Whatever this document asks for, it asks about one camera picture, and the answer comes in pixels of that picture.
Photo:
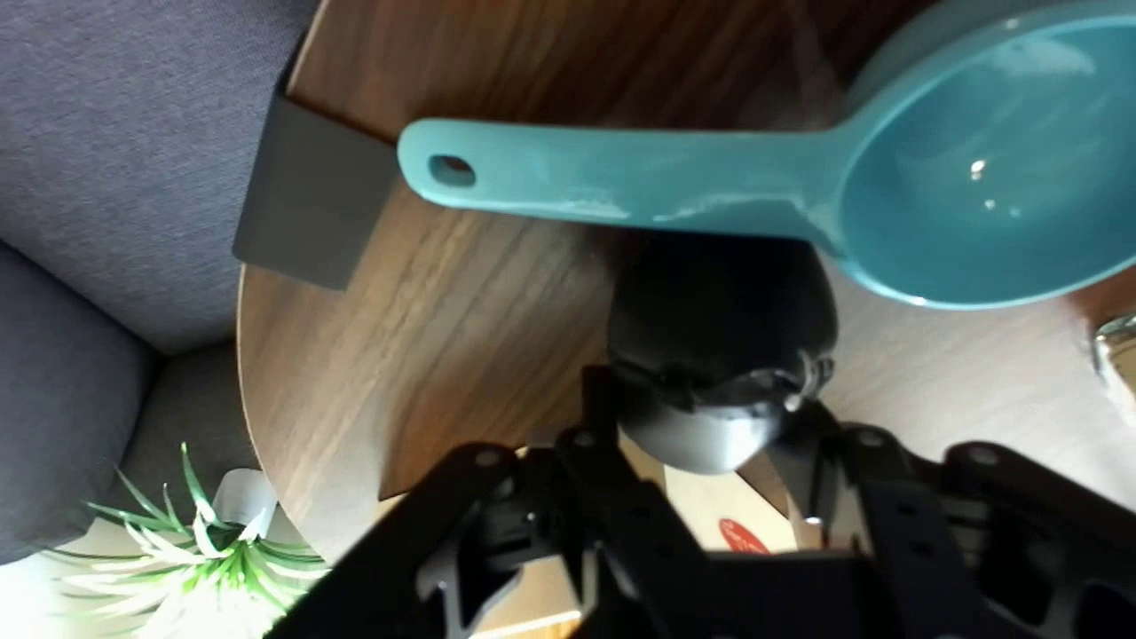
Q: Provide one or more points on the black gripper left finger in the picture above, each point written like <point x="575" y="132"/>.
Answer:
<point x="556" y="546"/>

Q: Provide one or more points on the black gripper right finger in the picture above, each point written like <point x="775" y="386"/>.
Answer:
<point x="969" y="546"/>

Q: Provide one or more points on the round black object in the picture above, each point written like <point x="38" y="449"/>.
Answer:
<point x="716" y="321"/>

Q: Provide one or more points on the silver metal ball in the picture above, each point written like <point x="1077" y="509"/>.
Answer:
<point x="1120" y="355"/>

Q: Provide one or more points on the round wooden table black legs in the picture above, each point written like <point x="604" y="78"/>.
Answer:
<point x="475" y="308"/>

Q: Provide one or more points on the white plant pot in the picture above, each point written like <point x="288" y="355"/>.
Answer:
<point x="245" y="502"/>

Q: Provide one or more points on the green spiky plant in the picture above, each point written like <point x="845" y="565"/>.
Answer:
<point x="191" y="562"/>

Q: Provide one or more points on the dark grey sofa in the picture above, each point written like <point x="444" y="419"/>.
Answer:
<point x="109" y="180"/>

